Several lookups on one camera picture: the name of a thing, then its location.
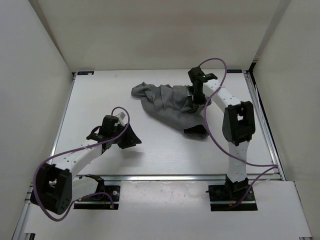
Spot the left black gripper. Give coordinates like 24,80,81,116
110,123,142,149

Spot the grey pleated skirt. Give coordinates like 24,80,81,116
131,82,209,140

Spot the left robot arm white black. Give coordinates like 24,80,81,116
30,112,142,215

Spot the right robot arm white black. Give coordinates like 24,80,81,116
188,66,256,201

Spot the right blue corner label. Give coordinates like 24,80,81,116
227,69,243,74

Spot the blue corner label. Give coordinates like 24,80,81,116
227,69,243,74
77,71,94,76

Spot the white front cover board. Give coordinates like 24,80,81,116
25,181,312,240

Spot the left blue corner label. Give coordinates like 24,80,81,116
77,71,94,76

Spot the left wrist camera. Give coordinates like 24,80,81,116
115,112,126,126

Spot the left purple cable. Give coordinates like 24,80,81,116
32,106,130,222

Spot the purple cable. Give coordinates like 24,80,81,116
198,57,278,207
32,106,130,222

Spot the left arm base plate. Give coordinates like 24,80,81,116
73,181,121,211

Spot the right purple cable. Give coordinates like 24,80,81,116
198,57,278,207

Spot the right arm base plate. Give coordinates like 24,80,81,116
206,185,258,212

